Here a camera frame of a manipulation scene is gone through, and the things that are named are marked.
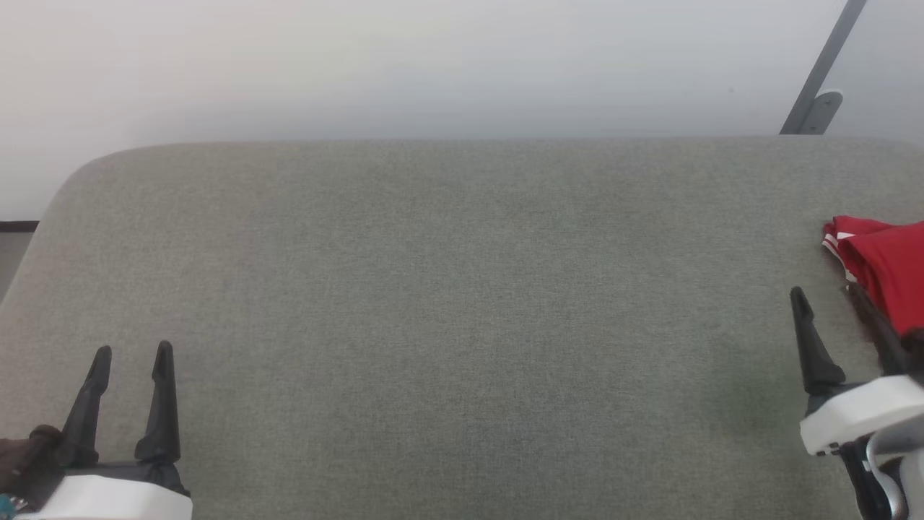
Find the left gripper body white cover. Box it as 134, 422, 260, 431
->
13, 459, 194, 520

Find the grey metal bracket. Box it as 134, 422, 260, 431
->
780, 0, 868, 136

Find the red and white garment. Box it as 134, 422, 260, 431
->
821, 215, 924, 340

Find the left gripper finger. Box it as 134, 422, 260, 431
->
61, 345, 113, 467
134, 340, 182, 464

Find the grey pole bracket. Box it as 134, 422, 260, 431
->
796, 90, 844, 136

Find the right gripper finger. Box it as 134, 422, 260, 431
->
789, 286, 847, 397
846, 282, 912, 378

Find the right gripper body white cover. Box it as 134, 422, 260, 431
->
798, 374, 924, 520

